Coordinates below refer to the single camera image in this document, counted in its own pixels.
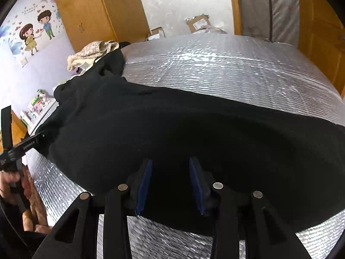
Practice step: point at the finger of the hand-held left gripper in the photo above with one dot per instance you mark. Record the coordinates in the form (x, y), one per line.
(32, 143)

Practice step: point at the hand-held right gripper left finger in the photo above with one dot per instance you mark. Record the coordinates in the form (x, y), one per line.
(144, 186)

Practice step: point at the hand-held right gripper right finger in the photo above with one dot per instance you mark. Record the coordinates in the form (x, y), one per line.
(195, 183)

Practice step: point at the black garment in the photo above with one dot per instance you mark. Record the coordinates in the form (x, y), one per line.
(161, 129)

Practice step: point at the person's left forearm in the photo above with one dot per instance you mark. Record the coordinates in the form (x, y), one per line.
(13, 234)

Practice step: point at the person's left hand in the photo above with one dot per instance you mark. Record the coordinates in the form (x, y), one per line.
(8, 180)

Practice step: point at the wooden furniture panel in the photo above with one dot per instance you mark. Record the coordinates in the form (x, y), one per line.
(16, 125)

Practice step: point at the grey drawer cabinet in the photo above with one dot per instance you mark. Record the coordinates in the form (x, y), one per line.
(44, 118)

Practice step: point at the pile of colourful packets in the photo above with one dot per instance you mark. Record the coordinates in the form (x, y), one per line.
(36, 106)

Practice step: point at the floral bed sheet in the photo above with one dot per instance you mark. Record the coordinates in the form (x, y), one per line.
(40, 215)

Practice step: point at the purple cloth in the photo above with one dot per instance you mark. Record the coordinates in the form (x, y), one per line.
(76, 70)

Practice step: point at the beige blanket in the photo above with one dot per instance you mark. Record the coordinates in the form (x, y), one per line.
(89, 51)

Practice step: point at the dark cloth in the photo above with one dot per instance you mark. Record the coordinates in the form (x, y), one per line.
(124, 44)

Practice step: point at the wooden wardrobe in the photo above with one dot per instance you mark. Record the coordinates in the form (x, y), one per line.
(99, 13)

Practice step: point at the small white box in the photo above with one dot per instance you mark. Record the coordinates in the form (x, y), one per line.
(156, 33)

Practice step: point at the cardboard box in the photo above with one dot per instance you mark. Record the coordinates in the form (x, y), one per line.
(198, 23)

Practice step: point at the grey plastic door curtain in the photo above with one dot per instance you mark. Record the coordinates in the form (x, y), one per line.
(266, 8)

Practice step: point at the wooden door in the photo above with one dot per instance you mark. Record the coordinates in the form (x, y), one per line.
(320, 19)

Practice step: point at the white wall socket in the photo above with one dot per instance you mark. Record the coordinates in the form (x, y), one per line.
(23, 62)

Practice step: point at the cartoon wall sticker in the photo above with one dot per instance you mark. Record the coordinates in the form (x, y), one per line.
(29, 36)

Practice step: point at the wooden door frame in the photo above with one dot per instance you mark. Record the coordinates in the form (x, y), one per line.
(234, 5)

